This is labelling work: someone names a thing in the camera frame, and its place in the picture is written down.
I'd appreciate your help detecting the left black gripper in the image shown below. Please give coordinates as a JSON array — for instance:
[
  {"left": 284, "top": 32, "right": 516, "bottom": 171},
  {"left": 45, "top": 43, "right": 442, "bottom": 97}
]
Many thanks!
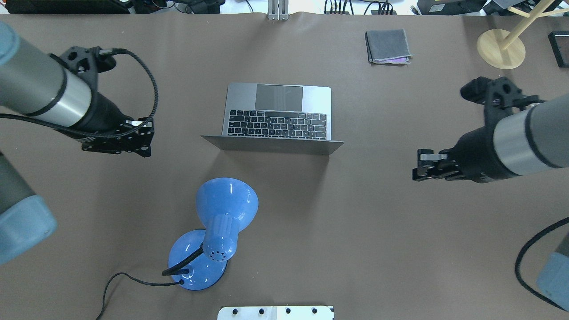
[{"left": 71, "top": 92, "right": 154, "bottom": 157}]

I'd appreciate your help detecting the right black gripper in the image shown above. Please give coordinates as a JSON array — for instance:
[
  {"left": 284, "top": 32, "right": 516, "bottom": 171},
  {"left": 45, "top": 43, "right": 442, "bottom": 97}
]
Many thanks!
[{"left": 412, "top": 127, "right": 518, "bottom": 184}]

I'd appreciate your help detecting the grey laptop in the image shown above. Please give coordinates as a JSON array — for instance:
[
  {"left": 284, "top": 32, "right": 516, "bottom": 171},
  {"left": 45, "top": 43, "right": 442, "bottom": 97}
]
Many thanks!
[{"left": 204, "top": 82, "right": 343, "bottom": 156}]

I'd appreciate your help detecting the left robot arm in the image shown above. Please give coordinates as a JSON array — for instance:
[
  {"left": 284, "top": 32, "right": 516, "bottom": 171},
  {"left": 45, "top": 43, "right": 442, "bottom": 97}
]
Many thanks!
[{"left": 0, "top": 23, "right": 158, "bottom": 264}]

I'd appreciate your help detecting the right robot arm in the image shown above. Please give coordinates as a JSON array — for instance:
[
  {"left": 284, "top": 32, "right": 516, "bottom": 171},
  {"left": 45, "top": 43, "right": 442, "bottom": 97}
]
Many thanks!
[{"left": 412, "top": 95, "right": 568, "bottom": 311}]

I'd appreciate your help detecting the wooden mug tree stand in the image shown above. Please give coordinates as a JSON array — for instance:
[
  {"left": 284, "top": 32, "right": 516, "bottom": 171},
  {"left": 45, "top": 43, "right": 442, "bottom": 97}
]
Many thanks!
[{"left": 476, "top": 0, "right": 569, "bottom": 70}]

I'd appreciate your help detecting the folded grey cloth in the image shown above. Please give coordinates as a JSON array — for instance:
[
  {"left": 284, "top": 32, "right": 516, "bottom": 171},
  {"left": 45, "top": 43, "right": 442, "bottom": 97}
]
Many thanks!
[{"left": 365, "top": 29, "right": 413, "bottom": 65}]

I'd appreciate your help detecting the blue desk lamp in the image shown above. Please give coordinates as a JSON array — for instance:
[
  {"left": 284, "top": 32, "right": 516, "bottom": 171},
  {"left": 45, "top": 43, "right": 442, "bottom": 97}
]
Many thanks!
[{"left": 162, "top": 177, "right": 259, "bottom": 290}]

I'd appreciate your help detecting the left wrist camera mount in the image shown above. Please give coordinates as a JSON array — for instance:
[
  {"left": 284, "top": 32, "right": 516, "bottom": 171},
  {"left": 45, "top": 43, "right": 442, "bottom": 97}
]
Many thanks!
[{"left": 48, "top": 46, "right": 116, "bottom": 89}]

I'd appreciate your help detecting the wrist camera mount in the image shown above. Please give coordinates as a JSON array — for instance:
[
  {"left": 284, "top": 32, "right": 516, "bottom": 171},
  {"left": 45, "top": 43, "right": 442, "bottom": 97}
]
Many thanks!
[
  {"left": 461, "top": 77, "right": 545, "bottom": 129},
  {"left": 48, "top": 46, "right": 116, "bottom": 89}
]

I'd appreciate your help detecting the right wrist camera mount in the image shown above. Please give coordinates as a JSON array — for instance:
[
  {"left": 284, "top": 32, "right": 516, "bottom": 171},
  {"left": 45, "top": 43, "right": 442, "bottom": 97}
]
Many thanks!
[{"left": 461, "top": 77, "right": 545, "bottom": 129}]

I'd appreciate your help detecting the black lamp power cable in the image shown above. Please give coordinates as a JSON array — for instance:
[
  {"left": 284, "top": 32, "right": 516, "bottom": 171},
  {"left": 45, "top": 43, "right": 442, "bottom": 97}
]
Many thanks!
[{"left": 96, "top": 272, "right": 185, "bottom": 320}]

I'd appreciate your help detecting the aluminium frame post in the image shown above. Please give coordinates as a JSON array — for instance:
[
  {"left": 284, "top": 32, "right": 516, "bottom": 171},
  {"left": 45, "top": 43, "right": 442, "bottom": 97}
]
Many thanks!
[{"left": 267, "top": 0, "right": 290, "bottom": 21}]

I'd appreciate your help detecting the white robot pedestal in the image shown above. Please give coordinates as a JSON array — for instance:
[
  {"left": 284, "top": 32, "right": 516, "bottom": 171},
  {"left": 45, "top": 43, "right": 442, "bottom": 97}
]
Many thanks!
[{"left": 217, "top": 305, "right": 335, "bottom": 320}]

